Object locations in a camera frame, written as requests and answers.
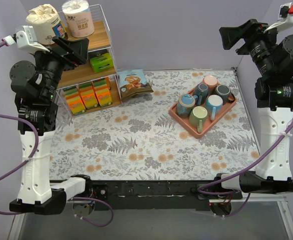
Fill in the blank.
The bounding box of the dark teal mug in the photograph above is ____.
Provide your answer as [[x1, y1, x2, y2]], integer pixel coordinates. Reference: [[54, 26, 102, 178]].
[[193, 83, 209, 106]]

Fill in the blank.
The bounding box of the white toilet paper roll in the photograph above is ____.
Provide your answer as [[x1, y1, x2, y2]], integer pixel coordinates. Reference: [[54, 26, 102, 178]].
[[61, 0, 95, 38]]

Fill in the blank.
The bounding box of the purple cable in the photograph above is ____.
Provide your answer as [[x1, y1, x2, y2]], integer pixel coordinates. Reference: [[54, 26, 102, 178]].
[[197, 7, 293, 217], [0, 41, 114, 227]]

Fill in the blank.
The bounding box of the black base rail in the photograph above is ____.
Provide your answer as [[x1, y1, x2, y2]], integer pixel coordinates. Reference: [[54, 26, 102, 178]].
[[76, 180, 242, 211]]

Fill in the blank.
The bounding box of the pink tray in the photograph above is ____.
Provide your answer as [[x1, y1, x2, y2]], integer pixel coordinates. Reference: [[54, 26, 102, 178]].
[[168, 80, 238, 140]]

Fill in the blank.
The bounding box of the patterned blue mug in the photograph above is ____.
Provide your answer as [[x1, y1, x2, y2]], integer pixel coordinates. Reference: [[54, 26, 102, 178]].
[[176, 94, 199, 119]]

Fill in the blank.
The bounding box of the middle sponge pack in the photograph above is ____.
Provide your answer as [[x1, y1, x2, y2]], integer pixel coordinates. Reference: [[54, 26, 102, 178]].
[[78, 82, 98, 109]]

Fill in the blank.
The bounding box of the light blue mug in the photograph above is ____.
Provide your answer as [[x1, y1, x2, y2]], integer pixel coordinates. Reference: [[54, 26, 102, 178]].
[[205, 94, 223, 121]]

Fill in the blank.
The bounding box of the green tissue box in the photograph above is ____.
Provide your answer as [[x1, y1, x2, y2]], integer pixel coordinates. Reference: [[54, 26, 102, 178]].
[[89, 52, 114, 73]]

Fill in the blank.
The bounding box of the floral table mat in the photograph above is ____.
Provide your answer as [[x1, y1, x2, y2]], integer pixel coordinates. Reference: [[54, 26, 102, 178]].
[[49, 70, 260, 180]]

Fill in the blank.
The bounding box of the snack bag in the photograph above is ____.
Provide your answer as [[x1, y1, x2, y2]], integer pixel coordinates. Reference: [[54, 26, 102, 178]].
[[118, 69, 154, 101]]

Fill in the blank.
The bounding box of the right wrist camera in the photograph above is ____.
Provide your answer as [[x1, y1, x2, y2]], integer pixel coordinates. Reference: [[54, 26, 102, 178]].
[[264, 2, 293, 33]]

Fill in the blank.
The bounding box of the left sponge pack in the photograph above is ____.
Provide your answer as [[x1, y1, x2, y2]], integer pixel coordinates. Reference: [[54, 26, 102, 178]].
[[63, 86, 86, 115]]

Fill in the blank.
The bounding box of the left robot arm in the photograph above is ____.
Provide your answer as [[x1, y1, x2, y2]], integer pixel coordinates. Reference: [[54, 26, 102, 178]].
[[9, 37, 93, 215]]

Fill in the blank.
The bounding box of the dark grey mug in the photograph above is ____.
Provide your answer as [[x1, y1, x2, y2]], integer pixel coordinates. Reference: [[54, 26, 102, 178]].
[[213, 84, 236, 105]]

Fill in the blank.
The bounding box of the green mug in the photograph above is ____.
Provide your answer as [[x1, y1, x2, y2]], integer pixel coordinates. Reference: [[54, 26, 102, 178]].
[[188, 106, 208, 134]]

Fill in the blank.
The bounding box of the beige toilet paper roll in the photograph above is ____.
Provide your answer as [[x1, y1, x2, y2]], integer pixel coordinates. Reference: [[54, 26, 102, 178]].
[[25, 4, 68, 45]]

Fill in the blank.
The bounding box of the white wire wooden shelf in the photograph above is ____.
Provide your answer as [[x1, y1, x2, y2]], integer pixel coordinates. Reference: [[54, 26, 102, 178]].
[[55, 4, 122, 119]]

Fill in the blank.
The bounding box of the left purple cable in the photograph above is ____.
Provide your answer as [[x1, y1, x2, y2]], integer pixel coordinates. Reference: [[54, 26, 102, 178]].
[[0, 41, 114, 227]]

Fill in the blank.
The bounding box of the pink mug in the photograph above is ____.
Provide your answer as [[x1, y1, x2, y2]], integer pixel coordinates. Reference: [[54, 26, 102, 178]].
[[202, 75, 218, 89]]

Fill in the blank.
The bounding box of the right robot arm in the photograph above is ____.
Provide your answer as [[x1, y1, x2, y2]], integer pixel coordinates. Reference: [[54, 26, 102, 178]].
[[212, 19, 293, 199]]

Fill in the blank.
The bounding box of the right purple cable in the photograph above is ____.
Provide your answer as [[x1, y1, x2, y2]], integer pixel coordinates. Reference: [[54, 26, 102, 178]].
[[197, 7, 293, 217]]

